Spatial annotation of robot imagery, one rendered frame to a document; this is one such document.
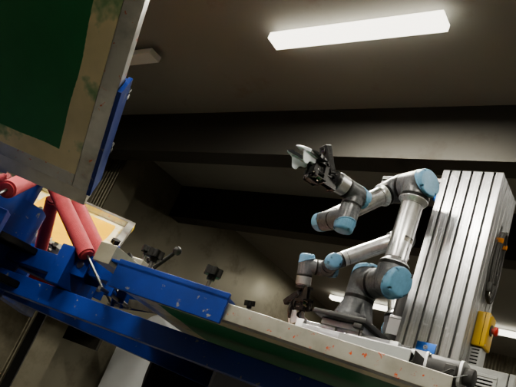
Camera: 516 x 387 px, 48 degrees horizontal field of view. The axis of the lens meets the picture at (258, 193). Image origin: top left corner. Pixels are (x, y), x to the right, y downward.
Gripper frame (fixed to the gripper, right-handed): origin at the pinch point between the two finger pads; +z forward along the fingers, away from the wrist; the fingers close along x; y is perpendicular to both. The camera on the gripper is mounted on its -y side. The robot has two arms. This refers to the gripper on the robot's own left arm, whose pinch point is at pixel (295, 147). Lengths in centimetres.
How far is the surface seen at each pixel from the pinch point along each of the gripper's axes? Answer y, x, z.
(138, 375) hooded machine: 20, 467, -154
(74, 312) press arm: 78, 20, 42
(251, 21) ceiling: -173, 140, -14
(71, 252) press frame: 62, 20, 50
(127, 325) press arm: 78, 6, 30
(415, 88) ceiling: -165, 89, -124
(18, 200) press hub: 49, 40, 69
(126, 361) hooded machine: 7, 490, -144
